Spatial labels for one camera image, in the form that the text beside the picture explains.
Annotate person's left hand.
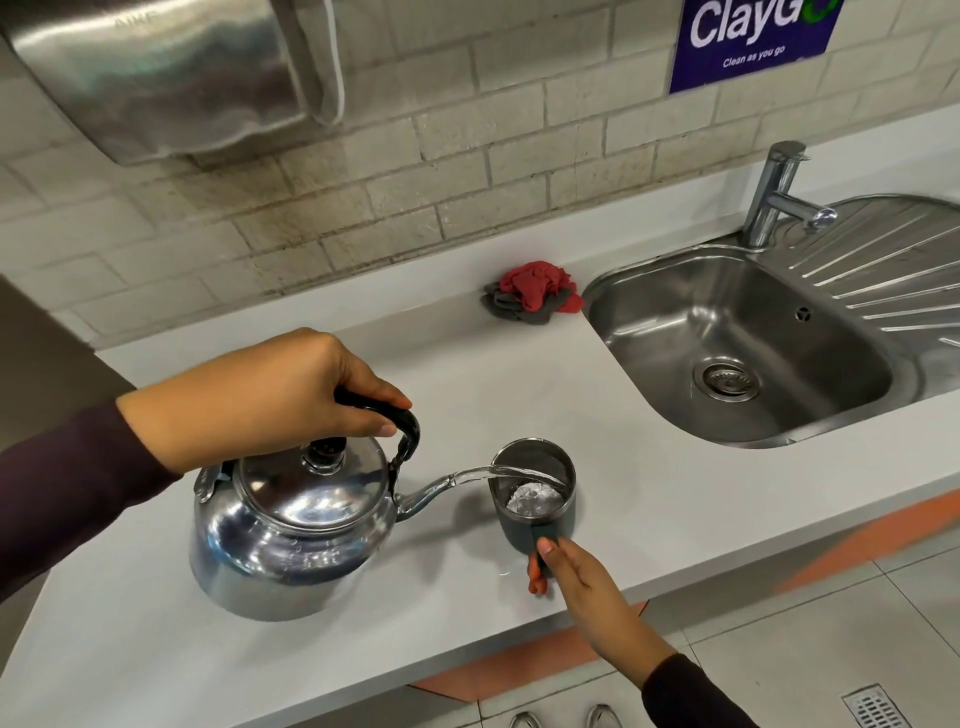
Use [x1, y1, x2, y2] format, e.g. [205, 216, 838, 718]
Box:
[116, 327, 414, 476]

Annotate person's right hand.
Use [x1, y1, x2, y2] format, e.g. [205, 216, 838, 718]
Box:
[527, 536, 680, 688]

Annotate dark grey steel mug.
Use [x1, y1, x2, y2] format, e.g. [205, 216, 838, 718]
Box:
[487, 438, 578, 580]

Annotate steel kettle with black handle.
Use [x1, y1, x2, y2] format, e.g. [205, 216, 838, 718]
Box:
[189, 386, 501, 623]

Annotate person's right forearm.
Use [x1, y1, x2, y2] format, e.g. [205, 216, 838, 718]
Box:
[641, 653, 760, 728]

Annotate person's left forearm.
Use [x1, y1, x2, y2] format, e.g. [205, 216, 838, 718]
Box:
[0, 401, 186, 603]

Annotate red and grey cloth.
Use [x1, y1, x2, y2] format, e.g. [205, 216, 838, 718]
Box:
[481, 261, 585, 330]

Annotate stainless steel sink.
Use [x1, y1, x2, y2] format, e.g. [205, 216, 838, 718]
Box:
[582, 192, 960, 450]

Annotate metal floor drain grate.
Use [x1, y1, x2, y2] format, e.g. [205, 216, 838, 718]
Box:
[840, 683, 913, 728]

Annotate chrome faucet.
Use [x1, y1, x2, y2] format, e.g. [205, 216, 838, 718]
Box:
[741, 141, 838, 251]

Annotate steel wall hand dryer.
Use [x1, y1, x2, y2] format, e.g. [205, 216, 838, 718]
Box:
[0, 0, 347, 167]

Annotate blue wall sign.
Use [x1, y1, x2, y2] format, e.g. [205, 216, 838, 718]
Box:
[669, 0, 846, 96]

